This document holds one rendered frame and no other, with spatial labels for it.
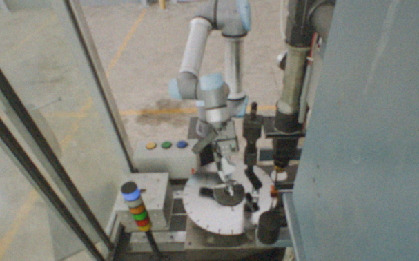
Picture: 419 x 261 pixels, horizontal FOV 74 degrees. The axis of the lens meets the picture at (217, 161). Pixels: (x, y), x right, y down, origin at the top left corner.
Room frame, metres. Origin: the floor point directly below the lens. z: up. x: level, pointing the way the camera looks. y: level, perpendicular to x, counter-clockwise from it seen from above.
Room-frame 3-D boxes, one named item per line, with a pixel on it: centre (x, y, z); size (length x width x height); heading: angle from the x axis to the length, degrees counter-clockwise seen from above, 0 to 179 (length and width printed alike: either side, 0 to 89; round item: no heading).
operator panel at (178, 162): (0.93, 0.23, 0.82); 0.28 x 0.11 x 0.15; 87
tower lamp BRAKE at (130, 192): (0.49, 0.24, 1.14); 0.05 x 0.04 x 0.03; 177
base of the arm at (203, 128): (1.24, 0.03, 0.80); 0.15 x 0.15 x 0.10
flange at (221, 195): (0.61, -0.03, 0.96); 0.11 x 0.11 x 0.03
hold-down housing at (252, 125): (0.63, -0.11, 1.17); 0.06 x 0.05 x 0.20; 78
